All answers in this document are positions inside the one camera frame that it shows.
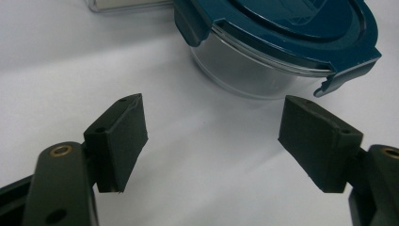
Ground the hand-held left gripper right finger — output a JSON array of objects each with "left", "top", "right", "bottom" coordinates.
[{"left": 278, "top": 95, "right": 365, "bottom": 194}]

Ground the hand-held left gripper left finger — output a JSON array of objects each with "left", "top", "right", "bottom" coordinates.
[{"left": 83, "top": 92, "right": 149, "bottom": 194}]

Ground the round glass food container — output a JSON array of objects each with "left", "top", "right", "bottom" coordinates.
[{"left": 189, "top": 27, "right": 334, "bottom": 101}]

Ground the glass container with teal lid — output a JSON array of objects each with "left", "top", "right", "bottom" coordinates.
[{"left": 172, "top": 0, "right": 383, "bottom": 98}]

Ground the clear plastic box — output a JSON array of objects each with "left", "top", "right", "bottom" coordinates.
[{"left": 84, "top": 0, "right": 174, "bottom": 14}]

